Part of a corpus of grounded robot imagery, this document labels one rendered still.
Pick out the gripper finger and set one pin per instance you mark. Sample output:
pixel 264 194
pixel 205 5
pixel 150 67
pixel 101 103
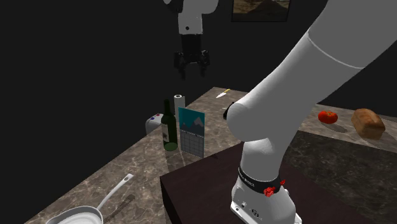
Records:
pixel 205 62
pixel 180 63

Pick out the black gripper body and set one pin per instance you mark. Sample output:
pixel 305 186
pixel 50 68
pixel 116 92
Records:
pixel 191 46

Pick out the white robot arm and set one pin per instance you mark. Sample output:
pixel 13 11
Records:
pixel 288 102

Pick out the white paper towel roll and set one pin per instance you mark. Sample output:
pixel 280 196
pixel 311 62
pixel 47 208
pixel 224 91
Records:
pixel 180 104

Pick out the green wine bottle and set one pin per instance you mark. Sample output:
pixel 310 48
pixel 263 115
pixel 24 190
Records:
pixel 168 130

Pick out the white toaster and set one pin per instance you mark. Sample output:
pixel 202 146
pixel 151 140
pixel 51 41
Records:
pixel 152 125

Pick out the blue mountain picture calendar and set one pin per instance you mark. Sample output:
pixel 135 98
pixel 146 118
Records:
pixel 192 139

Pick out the dark brown robot stand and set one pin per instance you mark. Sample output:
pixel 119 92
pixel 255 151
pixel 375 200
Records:
pixel 201 192

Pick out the red tomato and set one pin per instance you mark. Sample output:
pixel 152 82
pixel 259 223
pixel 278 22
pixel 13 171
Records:
pixel 327 117

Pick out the brown bread loaf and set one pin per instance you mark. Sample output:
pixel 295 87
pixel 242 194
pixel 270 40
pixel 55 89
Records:
pixel 367 124

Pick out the white frying pan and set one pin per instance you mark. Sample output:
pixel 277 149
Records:
pixel 77 217

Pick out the framed wall picture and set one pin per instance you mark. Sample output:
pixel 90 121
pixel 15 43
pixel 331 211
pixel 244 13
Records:
pixel 263 11

